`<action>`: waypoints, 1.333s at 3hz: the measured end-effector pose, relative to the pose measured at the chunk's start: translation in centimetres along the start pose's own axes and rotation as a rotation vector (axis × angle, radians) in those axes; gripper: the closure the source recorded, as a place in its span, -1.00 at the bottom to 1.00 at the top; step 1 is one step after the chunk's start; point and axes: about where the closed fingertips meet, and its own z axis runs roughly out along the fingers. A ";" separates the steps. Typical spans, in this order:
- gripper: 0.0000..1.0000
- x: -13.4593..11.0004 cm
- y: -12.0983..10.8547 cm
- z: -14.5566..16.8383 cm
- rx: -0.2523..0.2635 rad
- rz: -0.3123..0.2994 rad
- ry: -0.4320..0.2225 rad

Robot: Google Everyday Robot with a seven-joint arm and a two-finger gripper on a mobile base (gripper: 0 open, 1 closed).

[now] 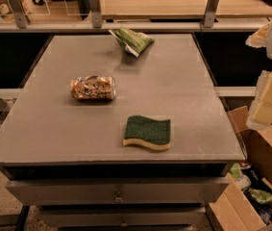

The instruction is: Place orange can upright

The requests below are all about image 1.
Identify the cardboard box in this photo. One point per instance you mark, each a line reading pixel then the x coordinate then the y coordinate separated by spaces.
pixel 246 204

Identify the dark bottle in box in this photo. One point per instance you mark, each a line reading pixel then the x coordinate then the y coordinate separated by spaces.
pixel 258 182

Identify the green and yellow sponge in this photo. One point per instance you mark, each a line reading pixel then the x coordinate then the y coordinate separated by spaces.
pixel 147 132

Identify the green chip bag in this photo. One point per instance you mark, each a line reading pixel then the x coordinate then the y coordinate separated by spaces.
pixel 131 41

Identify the green bag in box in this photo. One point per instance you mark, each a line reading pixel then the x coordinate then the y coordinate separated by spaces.
pixel 260 196

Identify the upper grey drawer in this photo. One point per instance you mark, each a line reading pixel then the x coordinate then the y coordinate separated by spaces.
pixel 118 191

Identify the grey drawer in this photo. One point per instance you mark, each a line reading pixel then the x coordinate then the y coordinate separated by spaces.
pixel 122 217
pixel 118 191

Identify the lower grey drawer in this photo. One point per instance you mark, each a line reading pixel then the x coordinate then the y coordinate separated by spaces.
pixel 122 217

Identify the right metal bracket post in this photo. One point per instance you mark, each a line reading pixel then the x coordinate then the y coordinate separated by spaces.
pixel 209 14

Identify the metal bracket post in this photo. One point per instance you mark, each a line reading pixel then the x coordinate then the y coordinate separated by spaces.
pixel 20 16
pixel 209 14
pixel 96 16

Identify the middle metal bracket post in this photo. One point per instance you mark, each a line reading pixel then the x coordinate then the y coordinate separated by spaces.
pixel 96 16

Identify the left metal bracket post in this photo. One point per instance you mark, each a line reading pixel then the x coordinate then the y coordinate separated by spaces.
pixel 20 16

